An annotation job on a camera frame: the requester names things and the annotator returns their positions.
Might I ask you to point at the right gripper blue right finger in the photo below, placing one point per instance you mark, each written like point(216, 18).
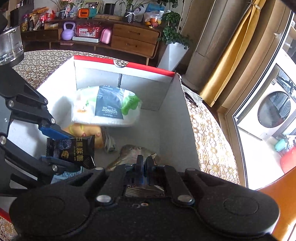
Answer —
point(168, 178)

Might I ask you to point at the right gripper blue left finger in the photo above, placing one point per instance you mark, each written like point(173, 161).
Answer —
point(129, 175)

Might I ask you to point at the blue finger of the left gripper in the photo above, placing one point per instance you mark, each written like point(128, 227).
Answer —
point(21, 102)
point(44, 167)

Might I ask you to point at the light blue small carton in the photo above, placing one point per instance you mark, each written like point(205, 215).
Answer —
point(65, 175)

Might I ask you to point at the silver foil packet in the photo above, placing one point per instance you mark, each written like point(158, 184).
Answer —
point(128, 155)

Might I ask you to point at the black snack packet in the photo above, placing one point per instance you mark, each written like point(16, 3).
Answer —
point(78, 150)

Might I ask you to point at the yellow pig toy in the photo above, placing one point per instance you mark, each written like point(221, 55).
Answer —
point(82, 130)

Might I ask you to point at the white tissue pack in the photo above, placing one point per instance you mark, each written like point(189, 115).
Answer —
point(105, 106)

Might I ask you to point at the cartoon face plush keychain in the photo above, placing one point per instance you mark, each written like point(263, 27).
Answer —
point(109, 144)

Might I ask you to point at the red cardboard box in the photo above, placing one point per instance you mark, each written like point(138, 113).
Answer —
point(164, 126)

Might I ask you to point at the glass electric kettle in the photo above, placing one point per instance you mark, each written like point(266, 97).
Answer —
point(11, 47)

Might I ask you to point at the lace flower tablecloth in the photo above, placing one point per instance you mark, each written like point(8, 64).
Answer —
point(214, 151)

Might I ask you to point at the purple kettlebell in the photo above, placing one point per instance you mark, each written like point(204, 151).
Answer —
point(68, 31)

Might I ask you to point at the yellow curtain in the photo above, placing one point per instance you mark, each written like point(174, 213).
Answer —
point(233, 53)

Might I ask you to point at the red gift box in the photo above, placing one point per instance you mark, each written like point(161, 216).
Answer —
point(89, 30)

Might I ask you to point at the pink small case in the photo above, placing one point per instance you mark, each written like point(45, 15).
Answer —
point(106, 35)

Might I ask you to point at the orange teal radio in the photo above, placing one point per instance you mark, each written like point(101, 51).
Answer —
point(86, 13)

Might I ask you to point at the teal bottle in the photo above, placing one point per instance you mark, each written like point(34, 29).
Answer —
point(281, 145)

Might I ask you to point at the black cylinder speaker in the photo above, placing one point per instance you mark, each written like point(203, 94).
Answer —
point(109, 9)

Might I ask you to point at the wooden sideboard cabinet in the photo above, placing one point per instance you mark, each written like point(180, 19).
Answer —
point(114, 38)

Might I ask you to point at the washing machine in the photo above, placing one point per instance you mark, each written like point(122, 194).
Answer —
point(272, 105)

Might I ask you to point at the white planter with plant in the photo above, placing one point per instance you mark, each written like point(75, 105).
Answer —
point(176, 44)

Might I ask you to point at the potted plant patterned pot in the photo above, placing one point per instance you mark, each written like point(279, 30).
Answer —
point(130, 7)

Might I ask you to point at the bag of fruit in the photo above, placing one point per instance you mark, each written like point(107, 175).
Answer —
point(154, 19)

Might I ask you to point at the picture frame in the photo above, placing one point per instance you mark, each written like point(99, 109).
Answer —
point(93, 4)

